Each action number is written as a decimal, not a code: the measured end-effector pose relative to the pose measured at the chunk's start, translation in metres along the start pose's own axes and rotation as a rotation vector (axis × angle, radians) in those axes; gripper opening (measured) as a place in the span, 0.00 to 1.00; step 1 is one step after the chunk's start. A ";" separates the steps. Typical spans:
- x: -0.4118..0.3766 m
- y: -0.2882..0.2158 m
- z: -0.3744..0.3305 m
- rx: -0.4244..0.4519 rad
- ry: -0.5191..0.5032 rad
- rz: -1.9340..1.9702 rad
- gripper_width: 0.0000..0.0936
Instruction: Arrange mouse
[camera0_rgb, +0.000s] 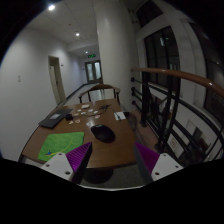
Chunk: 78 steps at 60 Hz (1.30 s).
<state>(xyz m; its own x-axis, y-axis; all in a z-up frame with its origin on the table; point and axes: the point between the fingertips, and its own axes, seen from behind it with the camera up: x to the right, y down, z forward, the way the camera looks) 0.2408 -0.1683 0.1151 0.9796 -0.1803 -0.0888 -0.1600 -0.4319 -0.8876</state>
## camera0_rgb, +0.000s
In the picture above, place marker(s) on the wooden chair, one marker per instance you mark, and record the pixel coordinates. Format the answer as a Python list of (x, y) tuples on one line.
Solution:
[(102, 88)]

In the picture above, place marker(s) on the double glass door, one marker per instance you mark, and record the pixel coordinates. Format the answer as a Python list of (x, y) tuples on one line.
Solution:
[(93, 72)]

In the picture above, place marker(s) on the white notepad with pen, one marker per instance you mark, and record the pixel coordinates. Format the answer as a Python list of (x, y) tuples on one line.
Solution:
[(119, 116)]

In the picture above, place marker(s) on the white side door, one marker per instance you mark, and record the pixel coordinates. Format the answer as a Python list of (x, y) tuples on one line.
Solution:
[(56, 79)]

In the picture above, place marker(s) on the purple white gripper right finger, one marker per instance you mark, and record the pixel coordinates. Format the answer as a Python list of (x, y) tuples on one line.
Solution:
[(153, 166)]

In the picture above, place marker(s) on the green mouse pad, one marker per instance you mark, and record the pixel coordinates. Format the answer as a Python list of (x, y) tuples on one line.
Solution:
[(62, 142)]

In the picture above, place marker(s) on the wooden handrail with black railing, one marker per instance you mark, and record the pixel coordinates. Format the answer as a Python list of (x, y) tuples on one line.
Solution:
[(184, 131)]

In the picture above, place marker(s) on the small black box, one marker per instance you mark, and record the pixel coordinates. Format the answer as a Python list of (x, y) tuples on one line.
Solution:
[(69, 117)]

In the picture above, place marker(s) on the white card on table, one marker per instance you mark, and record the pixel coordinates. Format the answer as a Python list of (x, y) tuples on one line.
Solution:
[(85, 106)]

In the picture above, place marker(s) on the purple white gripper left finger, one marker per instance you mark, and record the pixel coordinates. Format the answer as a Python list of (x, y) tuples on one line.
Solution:
[(70, 166)]

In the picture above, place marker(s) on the black computer mouse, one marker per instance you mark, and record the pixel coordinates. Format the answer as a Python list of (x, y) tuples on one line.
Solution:
[(103, 133)]

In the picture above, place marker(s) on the black laptop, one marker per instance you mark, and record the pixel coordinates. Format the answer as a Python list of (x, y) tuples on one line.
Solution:
[(53, 119)]

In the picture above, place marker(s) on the green exit sign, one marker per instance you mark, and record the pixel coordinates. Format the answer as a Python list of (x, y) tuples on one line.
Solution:
[(91, 56)]

